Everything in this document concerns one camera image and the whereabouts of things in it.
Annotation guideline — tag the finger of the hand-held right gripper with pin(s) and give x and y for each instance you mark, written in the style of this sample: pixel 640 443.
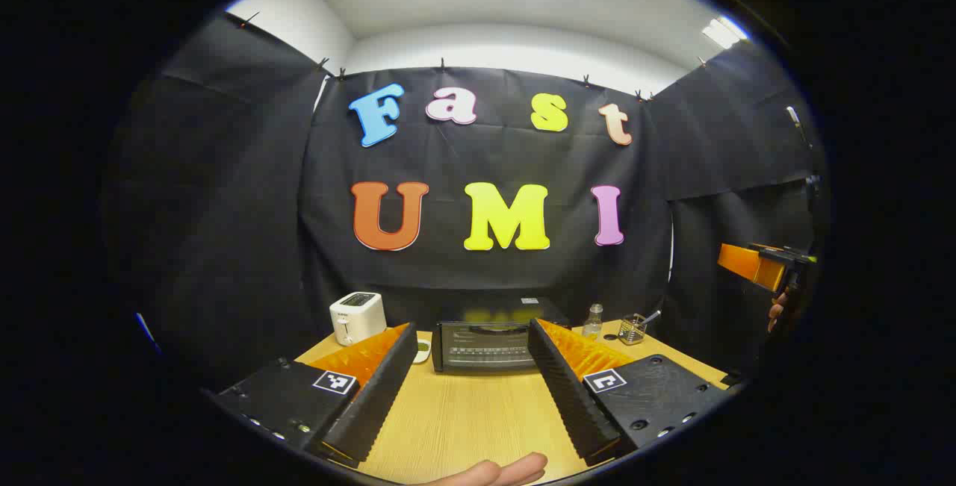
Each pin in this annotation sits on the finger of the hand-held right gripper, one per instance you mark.
pixel 747 262

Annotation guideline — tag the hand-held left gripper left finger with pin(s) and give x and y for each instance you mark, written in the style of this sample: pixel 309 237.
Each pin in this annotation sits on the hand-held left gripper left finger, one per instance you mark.
pixel 381 396

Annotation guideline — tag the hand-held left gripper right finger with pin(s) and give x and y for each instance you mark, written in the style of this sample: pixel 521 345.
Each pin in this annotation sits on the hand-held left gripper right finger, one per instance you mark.
pixel 567 396

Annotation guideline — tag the black electric oven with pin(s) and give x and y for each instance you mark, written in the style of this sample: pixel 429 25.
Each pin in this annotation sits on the black electric oven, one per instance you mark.
pixel 485 348

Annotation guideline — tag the white divided dish with grains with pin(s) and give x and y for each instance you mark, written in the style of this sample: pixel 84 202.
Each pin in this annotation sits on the white divided dish with grains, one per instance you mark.
pixel 423 351

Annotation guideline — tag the small clear glass bottle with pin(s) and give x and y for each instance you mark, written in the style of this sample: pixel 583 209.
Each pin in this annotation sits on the small clear glass bottle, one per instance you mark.
pixel 593 322

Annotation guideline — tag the white toaster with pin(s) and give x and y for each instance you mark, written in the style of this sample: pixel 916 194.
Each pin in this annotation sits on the white toaster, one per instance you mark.
pixel 357 317

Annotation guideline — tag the black backdrop cloth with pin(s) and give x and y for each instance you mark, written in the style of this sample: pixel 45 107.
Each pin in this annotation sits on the black backdrop cloth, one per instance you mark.
pixel 224 247

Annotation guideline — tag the small ceiling light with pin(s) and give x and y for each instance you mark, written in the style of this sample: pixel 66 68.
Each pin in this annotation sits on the small ceiling light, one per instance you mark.
pixel 723 32

